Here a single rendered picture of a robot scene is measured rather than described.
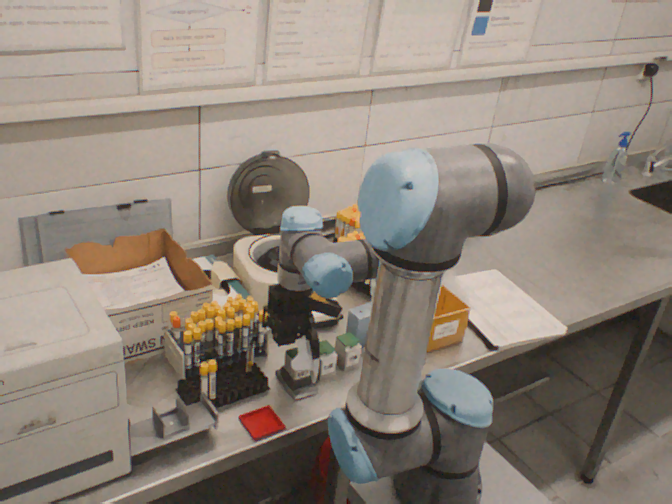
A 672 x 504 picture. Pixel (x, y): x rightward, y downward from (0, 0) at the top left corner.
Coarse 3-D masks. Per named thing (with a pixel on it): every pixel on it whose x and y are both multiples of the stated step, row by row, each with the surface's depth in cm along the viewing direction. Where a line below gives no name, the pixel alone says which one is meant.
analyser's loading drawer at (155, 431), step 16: (176, 400) 129; (208, 400) 131; (160, 416) 128; (176, 416) 129; (192, 416) 130; (208, 416) 130; (144, 432) 125; (160, 432) 125; (176, 432) 125; (192, 432) 127; (144, 448) 122
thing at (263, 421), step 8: (264, 408) 139; (272, 408) 138; (240, 416) 136; (248, 416) 137; (256, 416) 137; (264, 416) 137; (272, 416) 137; (248, 424) 135; (256, 424) 135; (264, 424) 135; (272, 424) 135; (280, 424) 136; (256, 432) 133; (264, 432) 133; (272, 432) 133
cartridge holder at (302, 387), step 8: (280, 376) 146; (288, 376) 143; (304, 376) 143; (288, 384) 144; (296, 384) 143; (304, 384) 144; (312, 384) 145; (296, 392) 142; (304, 392) 143; (312, 392) 144
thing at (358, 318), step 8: (368, 304) 158; (352, 312) 155; (360, 312) 155; (368, 312) 155; (352, 320) 155; (360, 320) 153; (368, 320) 155; (352, 328) 156; (360, 328) 155; (360, 336) 156; (360, 344) 157
